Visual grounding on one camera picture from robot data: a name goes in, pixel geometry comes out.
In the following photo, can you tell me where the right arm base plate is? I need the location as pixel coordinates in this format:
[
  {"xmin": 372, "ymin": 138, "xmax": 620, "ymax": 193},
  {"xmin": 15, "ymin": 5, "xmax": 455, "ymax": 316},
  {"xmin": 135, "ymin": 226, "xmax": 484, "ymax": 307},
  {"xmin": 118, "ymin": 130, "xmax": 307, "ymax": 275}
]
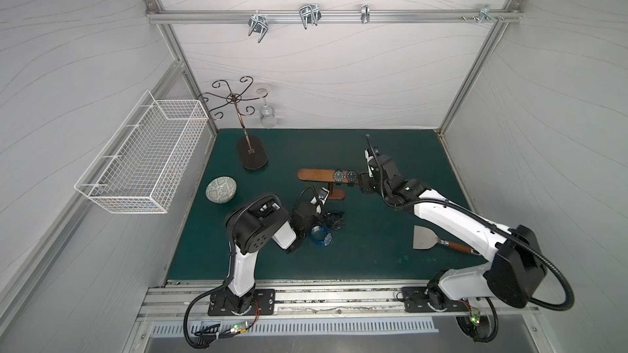
[{"xmin": 396, "ymin": 286, "xmax": 468, "ymax": 313}]

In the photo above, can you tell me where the aluminium crossbar rail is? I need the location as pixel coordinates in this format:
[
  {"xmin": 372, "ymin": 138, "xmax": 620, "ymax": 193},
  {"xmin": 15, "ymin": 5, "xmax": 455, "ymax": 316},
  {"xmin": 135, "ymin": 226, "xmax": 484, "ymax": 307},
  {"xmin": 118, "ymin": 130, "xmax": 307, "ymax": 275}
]
[{"xmin": 147, "ymin": 5, "xmax": 523, "ymax": 25}]

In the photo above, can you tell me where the white slotted cable duct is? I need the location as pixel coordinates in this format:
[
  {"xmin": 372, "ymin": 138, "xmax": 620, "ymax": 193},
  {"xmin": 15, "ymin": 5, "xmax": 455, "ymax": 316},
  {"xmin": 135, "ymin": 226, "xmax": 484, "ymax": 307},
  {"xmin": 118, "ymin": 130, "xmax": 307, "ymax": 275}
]
[{"xmin": 150, "ymin": 317, "xmax": 439, "ymax": 338}]

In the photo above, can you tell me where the blue translucent watch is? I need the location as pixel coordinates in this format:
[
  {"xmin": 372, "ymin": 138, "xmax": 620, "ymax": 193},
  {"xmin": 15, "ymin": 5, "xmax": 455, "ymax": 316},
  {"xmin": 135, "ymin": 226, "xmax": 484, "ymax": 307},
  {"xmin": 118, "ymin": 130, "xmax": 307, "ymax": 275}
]
[{"xmin": 310, "ymin": 225, "xmax": 332, "ymax": 247}]

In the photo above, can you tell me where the metal clamp bracket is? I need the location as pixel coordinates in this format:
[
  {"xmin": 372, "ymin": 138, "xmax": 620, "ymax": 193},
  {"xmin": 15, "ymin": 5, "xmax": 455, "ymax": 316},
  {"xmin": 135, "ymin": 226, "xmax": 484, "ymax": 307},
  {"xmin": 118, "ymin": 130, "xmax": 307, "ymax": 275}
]
[
  {"xmin": 299, "ymin": 4, "xmax": 322, "ymax": 29},
  {"xmin": 461, "ymin": 4, "xmax": 505, "ymax": 25},
  {"xmin": 248, "ymin": 12, "xmax": 269, "ymax": 43},
  {"xmin": 361, "ymin": 4, "xmax": 371, "ymax": 25}
]

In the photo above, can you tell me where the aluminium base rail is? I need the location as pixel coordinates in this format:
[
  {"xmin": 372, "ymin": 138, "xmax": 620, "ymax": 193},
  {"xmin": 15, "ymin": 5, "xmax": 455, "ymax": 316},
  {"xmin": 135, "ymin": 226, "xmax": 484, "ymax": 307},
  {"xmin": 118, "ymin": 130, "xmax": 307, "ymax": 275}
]
[{"xmin": 136, "ymin": 278, "xmax": 541, "ymax": 323}]

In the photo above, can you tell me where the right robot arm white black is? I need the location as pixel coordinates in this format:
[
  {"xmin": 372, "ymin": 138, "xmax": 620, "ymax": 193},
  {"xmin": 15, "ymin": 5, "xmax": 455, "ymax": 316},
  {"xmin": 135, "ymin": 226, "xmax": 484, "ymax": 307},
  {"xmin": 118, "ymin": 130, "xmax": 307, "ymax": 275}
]
[{"xmin": 359, "ymin": 147, "xmax": 550, "ymax": 311}]

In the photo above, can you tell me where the white wire basket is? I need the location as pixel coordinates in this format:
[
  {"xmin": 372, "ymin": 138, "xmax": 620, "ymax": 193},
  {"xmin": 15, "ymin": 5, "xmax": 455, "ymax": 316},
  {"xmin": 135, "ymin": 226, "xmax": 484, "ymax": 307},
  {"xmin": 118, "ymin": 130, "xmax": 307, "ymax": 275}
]
[{"xmin": 74, "ymin": 91, "xmax": 208, "ymax": 214}]

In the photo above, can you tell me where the slim black analog watch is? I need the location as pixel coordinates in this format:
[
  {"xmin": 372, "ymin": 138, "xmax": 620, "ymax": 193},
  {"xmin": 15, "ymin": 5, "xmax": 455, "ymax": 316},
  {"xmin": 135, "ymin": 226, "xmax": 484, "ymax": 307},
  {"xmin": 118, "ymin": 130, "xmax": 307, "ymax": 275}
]
[
  {"xmin": 333, "ymin": 170, "xmax": 345, "ymax": 184},
  {"xmin": 345, "ymin": 170, "xmax": 358, "ymax": 186}
]

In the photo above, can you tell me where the black wire glass holder stand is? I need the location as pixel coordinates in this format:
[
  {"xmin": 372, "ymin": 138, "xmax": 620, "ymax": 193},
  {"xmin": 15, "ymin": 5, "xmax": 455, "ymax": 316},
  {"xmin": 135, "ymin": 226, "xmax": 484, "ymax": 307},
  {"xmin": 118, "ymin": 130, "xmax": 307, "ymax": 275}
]
[{"xmin": 198, "ymin": 75, "xmax": 269, "ymax": 171}]

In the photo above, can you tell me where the metal scraper with wooden handle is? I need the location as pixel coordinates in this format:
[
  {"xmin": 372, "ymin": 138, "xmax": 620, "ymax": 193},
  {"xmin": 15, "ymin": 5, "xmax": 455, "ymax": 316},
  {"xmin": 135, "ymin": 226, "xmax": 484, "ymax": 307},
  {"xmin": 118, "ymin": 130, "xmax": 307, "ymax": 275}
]
[{"xmin": 413, "ymin": 226, "xmax": 480, "ymax": 256}]

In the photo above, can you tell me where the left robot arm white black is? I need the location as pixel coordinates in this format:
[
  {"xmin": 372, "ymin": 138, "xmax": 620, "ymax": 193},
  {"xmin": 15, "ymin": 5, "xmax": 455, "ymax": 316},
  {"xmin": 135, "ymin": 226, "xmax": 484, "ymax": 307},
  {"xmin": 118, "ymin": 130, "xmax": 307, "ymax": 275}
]
[{"xmin": 226, "ymin": 187, "xmax": 331, "ymax": 299}]

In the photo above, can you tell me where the left black corrugated cable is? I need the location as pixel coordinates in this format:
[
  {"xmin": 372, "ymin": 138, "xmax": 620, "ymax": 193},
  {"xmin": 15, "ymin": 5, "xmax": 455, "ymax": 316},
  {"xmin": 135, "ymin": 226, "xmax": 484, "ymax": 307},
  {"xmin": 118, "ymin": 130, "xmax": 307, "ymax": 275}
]
[{"xmin": 182, "ymin": 185, "xmax": 325, "ymax": 349}]

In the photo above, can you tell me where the black corrugated cable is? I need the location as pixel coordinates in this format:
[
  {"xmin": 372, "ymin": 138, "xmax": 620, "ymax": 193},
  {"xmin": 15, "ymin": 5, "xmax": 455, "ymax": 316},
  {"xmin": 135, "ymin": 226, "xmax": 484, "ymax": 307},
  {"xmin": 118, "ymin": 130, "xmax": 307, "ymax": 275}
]
[
  {"xmin": 365, "ymin": 134, "xmax": 575, "ymax": 344},
  {"xmin": 182, "ymin": 185, "xmax": 325, "ymax": 349}
]

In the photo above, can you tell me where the hanging clear wine glass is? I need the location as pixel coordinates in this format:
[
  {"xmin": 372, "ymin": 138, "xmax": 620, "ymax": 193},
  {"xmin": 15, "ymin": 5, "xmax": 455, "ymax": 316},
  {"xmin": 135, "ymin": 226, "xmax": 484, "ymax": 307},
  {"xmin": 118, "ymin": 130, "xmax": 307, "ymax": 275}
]
[{"xmin": 256, "ymin": 88, "xmax": 276, "ymax": 128}]

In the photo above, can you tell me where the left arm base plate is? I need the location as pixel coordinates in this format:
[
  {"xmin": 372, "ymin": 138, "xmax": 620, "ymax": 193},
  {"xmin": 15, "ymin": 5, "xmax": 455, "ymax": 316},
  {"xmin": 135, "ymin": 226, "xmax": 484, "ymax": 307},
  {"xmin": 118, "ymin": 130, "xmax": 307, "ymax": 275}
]
[{"xmin": 208, "ymin": 288, "xmax": 276, "ymax": 316}]

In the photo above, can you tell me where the wooden T-shaped watch stand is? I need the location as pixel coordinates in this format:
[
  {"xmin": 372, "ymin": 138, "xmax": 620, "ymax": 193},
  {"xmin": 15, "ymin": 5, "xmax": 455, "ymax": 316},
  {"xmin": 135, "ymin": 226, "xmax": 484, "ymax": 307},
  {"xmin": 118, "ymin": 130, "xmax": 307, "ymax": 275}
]
[{"xmin": 297, "ymin": 168, "xmax": 360, "ymax": 200}]

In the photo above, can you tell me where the green patterned ceramic bowl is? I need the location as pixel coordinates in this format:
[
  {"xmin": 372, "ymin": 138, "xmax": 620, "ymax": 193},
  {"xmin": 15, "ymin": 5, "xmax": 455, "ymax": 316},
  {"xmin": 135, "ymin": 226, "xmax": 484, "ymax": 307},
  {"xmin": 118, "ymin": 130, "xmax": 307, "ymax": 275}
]
[{"xmin": 205, "ymin": 176, "xmax": 237, "ymax": 204}]

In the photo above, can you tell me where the right black corrugated cable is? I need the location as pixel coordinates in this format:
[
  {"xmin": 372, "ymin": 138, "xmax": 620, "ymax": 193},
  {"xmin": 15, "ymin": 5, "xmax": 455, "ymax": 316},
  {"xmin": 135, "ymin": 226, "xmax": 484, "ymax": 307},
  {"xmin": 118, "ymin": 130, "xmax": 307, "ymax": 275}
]
[{"xmin": 365, "ymin": 134, "xmax": 575, "ymax": 344}]

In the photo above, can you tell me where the chunky black digital watch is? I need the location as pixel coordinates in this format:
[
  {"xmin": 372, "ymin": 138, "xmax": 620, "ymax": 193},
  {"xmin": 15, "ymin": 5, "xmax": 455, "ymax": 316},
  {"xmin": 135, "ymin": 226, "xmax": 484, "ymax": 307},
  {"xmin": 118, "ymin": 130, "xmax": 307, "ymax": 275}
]
[{"xmin": 322, "ymin": 211, "xmax": 344, "ymax": 230}]

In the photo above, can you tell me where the green table mat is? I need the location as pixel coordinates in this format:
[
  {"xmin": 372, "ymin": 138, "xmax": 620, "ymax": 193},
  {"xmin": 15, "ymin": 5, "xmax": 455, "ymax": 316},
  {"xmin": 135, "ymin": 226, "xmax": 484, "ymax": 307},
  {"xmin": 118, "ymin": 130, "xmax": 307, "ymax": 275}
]
[{"xmin": 168, "ymin": 129, "xmax": 482, "ymax": 281}]

